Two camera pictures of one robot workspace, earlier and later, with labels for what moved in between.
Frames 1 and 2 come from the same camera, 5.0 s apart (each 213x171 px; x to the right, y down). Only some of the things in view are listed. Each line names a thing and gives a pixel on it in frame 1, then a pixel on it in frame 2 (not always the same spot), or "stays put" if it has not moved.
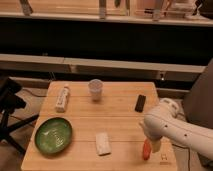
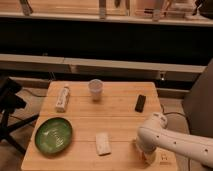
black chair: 10,101 stays put
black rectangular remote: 140,103 stays put
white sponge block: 103,146 stays put
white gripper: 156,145 -> 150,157
